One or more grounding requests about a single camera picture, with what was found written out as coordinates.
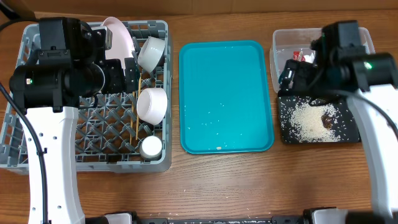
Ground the wooden chopstick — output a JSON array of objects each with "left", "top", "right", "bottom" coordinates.
[
  {"left": 129, "top": 90, "right": 136, "bottom": 146},
  {"left": 135, "top": 75, "right": 142, "bottom": 140}
]

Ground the red snack wrapper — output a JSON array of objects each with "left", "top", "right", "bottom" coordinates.
[{"left": 293, "top": 50, "right": 305, "bottom": 62}]

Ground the grey round bowl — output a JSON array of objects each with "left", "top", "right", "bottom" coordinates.
[{"left": 137, "top": 37, "right": 166, "bottom": 73}]

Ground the large white round plate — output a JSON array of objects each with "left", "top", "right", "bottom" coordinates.
[{"left": 102, "top": 17, "right": 135, "bottom": 69}]

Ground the pink bowl with food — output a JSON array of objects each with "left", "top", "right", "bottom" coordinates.
[{"left": 136, "top": 88, "right": 167, "bottom": 125}]

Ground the small white cup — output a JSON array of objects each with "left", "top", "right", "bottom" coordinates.
[{"left": 139, "top": 136, "right": 162, "bottom": 161}]

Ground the white paper napkin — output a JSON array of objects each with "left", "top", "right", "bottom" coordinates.
[{"left": 303, "top": 53, "right": 315, "bottom": 63}]

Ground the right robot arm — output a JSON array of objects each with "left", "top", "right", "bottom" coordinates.
[{"left": 280, "top": 49, "right": 397, "bottom": 223}]

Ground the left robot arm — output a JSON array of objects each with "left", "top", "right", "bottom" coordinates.
[{"left": 9, "top": 50, "right": 136, "bottom": 223}]

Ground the clear plastic waste bin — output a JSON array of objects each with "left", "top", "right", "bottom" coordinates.
[{"left": 269, "top": 27, "right": 376, "bottom": 93}]

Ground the black rectangular tray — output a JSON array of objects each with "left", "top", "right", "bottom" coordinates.
[{"left": 277, "top": 88, "right": 361, "bottom": 144}]

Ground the spilled rice pile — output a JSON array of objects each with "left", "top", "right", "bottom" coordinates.
[{"left": 279, "top": 95, "right": 349, "bottom": 143}]

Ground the brown food lump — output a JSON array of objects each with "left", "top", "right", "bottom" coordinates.
[{"left": 321, "top": 114, "right": 333, "bottom": 129}]

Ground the teal plastic serving tray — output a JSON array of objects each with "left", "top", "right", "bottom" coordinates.
[{"left": 178, "top": 40, "right": 275, "bottom": 154}]

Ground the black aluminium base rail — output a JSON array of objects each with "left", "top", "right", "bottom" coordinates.
[{"left": 85, "top": 212, "right": 310, "bottom": 224}]

